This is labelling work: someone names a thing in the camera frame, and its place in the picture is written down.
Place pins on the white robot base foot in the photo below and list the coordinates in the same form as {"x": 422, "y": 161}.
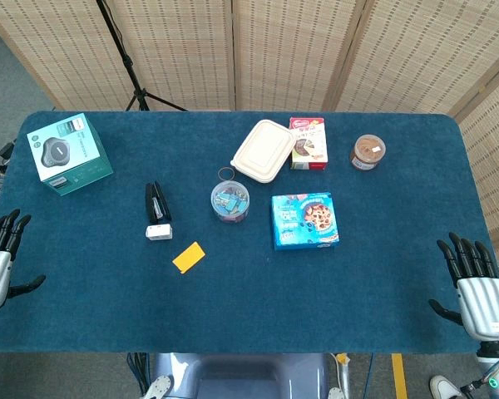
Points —
{"x": 158, "y": 387}
{"x": 336, "y": 393}

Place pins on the small white staple box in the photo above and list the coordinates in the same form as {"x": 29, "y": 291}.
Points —
{"x": 159, "y": 232}

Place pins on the clear jar of binder clips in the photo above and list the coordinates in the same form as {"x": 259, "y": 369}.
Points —
{"x": 230, "y": 202}

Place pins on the black stapler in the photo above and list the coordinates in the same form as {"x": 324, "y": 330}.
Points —
{"x": 157, "y": 203}

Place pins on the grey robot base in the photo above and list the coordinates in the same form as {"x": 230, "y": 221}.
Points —
{"x": 241, "y": 376}

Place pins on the black tripod stand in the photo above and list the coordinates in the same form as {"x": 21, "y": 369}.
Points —
{"x": 129, "y": 66}

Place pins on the blue table cloth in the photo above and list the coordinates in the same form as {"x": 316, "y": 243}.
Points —
{"x": 249, "y": 299}

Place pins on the red snack box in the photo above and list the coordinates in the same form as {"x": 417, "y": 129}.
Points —
{"x": 314, "y": 145}

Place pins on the brown sauce jar clear lid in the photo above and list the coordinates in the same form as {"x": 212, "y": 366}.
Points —
{"x": 368, "y": 151}

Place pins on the beige lidded lunch box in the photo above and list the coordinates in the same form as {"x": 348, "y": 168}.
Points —
{"x": 264, "y": 149}

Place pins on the teal speaker product box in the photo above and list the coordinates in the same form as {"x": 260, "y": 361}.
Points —
{"x": 68, "y": 154}

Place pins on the white shoe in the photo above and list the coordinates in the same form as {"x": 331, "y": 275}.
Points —
{"x": 443, "y": 388}

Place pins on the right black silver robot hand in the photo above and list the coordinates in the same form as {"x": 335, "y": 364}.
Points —
{"x": 482, "y": 303}

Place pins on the blue cookie box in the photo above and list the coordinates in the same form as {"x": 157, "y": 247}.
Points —
{"x": 305, "y": 220}

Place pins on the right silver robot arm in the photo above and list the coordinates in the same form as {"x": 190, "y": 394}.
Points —
{"x": 497, "y": 365}

